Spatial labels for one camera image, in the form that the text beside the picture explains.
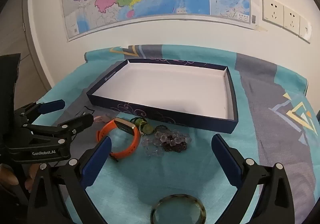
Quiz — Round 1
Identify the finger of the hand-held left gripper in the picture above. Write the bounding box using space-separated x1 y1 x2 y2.
9 113 94 151
14 99 66 127

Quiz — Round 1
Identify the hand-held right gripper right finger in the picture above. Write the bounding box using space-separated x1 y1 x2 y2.
211 134 295 224

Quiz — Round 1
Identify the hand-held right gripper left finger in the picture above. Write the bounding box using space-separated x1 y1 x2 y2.
27 136 112 224

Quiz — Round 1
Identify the pink charm with cord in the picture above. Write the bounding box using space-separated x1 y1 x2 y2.
94 115 112 123

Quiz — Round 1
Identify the orange smart band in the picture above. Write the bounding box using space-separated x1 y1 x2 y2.
97 118 141 162

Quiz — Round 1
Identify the dark purple bead bracelet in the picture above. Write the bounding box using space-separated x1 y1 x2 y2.
155 125 193 154

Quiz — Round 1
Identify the clear crystal bead bracelet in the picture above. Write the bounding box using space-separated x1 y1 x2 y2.
141 131 185 157

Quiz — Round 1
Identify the tortoiseshell bangle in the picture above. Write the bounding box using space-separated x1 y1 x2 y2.
150 194 207 224

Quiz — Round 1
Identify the white shallow tray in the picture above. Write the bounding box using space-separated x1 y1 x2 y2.
86 59 239 134

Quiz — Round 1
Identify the person's left hand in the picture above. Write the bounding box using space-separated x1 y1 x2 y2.
24 165 39 193

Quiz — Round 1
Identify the teal and grey printed blanket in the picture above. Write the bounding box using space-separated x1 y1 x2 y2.
32 44 320 224

